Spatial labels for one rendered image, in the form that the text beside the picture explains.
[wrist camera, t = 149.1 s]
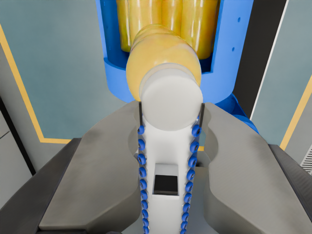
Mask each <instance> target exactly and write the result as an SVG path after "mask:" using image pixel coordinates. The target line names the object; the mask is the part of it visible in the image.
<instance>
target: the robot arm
mask: <svg viewBox="0 0 312 234"><path fill-rule="evenodd" d="M140 125H143V117H142V102H141V101H140V102H139V101H136V100H134V101H131V102H129V103H128V104H126V105H125V106H123V107H121V108H120V109H118V110H116V111H115V112H113V113H111V114H109V115H108V116H106V117H105V118H103V119H102V120H100V121H99V122H97V123H96V124H95V125H94V126H92V127H91V128H90V129H89V130H88V131H87V132H86V133H85V134H84V135H83V136H82V137H81V138H73V139H72V140H71V141H70V142H69V143H68V144H67V145H66V146H65V147H63V148H62V149H61V150H60V151H59V152H58V153H57V154H56V155H55V156H54V157H53V158H52V159H51V160H50V161H48V162H47V163H46V164H45V165H44V166H43V167H42V168H41V169H40V170H39V171H38V172H37V173H36V174H35V175H33V176H32V177H31V178H30V179H29V180H28V181H27V182H26V183H25V184H24V185H23V186H22V187H21V188H20V189H19V190H18V191H17V192H16V193H15V194H14V195H13V196H12V197H11V198H10V199H9V200H8V201H7V202H6V203H5V205H4V206H3V207H2V208H1V209H0V234H122V233H121V232H122V231H124V230H125V229H126V228H127V227H129V226H130V225H131V224H133V223H134V222H135V221H136V220H137V219H138V218H139V216H140V213H141V189H140V176H139V164H138V161H137V159H136V158H135V157H134V154H135V153H136V151H137V150H138V148H139V146H138V132H137V130H138V129H139V127H140ZM199 127H201V128H202V130H203V131H204V132H205V134H206V139H205V144H204V152H205V153H206V154H207V156H208V157H209V159H210V161H211V163H210V164H209V166H208V172H207V177H206V182H205V187H204V191H203V214H204V219H205V221H206V222H207V224H208V225H209V226H210V227H211V228H213V229H214V230H215V231H216V232H218V233H219V234H312V176H311V175H310V174H309V173H308V172H307V171H306V170H305V169H303V168H302V167H301V166H300V165H299V164H298V163H297V162H296V161H295V160H293V159H292V158H291V157H290V156H289V155H288V154H287V153H286V152H285V151H284V150H283V149H282V148H281V147H279V146H278V145H275V144H268V143H267V142H266V140H264V139H263V138H262V137H261V136H260V135H259V134H258V133H257V132H256V131H254V130H253V129H252V128H251V127H249V126H248V125H247V124H245V123H244V122H242V121H241V120H239V119H237V118H236V117H234V116H233V115H231V114H229V113H228V112H226V111H224V110H223V109H221V108H220V107H218V106H216V105H215V104H213V103H211V102H206V103H202V104H201V111H200V114H199Z"/></svg>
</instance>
